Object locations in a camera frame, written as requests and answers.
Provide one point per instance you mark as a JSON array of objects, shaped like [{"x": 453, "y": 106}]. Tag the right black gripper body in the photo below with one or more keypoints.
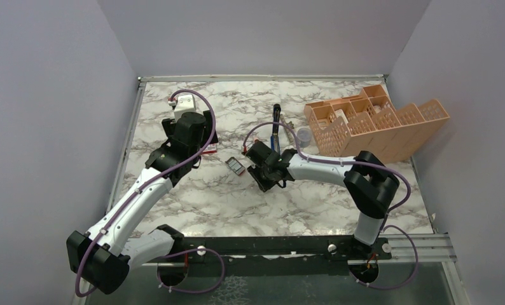
[{"x": 267, "y": 170}]

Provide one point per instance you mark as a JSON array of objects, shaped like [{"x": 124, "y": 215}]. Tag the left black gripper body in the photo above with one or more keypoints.
[{"x": 208, "y": 133}]

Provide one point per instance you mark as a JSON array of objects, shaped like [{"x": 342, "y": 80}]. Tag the red white staple box sleeve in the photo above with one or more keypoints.
[{"x": 212, "y": 148}]

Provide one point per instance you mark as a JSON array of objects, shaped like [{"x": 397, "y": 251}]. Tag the blue stapler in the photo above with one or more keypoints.
[{"x": 274, "y": 139}]

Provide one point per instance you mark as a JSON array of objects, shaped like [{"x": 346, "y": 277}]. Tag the staple box tray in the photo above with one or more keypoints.
[{"x": 235, "y": 166}]

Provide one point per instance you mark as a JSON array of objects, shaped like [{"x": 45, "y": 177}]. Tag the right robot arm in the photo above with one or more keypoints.
[{"x": 370, "y": 184}]

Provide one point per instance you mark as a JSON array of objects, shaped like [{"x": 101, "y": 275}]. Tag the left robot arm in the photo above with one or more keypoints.
[{"x": 103, "y": 255}]

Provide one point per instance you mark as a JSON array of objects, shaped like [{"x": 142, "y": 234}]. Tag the clear small cup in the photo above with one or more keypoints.
[{"x": 304, "y": 136}]

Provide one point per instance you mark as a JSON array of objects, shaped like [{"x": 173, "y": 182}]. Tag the peach plastic desk organizer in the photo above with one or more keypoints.
[{"x": 369, "y": 121}]

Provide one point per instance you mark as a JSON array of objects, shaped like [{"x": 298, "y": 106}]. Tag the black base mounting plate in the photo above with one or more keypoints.
[{"x": 212, "y": 264}]

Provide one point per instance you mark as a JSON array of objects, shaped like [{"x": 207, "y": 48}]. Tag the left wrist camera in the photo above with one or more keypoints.
[{"x": 182, "y": 104}]

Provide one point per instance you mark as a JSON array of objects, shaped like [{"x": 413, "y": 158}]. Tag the aluminium front frame rail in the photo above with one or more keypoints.
[{"x": 390, "y": 247}]

